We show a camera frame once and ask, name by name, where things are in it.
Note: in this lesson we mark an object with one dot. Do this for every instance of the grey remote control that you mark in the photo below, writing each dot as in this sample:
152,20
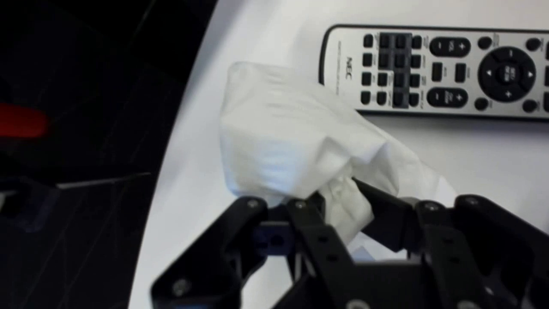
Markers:
446,71

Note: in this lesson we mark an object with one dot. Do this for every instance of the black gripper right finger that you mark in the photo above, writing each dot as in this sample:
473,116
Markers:
480,251

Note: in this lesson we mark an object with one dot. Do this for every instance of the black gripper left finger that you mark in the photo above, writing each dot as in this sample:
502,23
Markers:
319,251

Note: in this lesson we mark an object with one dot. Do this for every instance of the white tissue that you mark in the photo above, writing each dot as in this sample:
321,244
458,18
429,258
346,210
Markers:
274,131

